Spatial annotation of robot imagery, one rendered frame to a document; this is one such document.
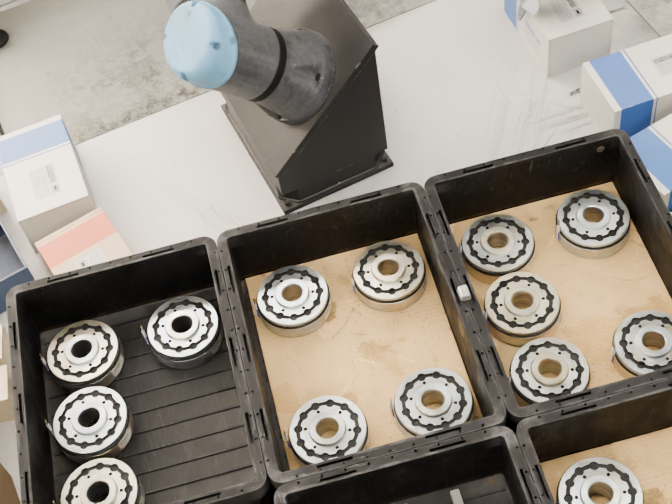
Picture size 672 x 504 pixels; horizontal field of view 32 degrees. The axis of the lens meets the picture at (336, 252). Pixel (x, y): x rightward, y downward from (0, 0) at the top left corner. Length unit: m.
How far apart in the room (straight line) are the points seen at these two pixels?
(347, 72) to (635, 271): 0.52
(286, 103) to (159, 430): 0.53
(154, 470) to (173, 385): 0.13
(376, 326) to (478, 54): 0.68
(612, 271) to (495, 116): 0.47
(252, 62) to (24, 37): 1.83
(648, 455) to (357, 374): 0.39
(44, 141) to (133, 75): 1.25
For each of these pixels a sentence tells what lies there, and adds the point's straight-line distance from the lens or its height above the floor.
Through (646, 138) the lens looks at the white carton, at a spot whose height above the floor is 0.79.
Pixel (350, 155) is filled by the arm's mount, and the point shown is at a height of 0.77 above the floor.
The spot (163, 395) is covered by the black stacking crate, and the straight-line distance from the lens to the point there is 1.63.
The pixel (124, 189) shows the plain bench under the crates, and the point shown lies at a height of 0.70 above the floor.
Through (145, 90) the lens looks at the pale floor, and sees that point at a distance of 3.21.
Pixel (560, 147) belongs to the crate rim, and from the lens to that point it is 1.69.
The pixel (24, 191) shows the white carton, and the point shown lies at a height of 0.79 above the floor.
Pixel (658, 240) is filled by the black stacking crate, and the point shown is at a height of 0.88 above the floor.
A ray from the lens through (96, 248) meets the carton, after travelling 1.88.
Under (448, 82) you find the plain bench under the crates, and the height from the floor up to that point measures 0.70.
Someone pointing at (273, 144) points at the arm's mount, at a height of 0.82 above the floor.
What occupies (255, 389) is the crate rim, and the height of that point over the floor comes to 0.93.
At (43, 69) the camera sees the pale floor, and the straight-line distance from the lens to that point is 3.38.
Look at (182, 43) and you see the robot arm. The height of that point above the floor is 1.05.
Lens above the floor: 2.20
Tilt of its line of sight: 53 degrees down
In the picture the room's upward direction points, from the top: 12 degrees counter-clockwise
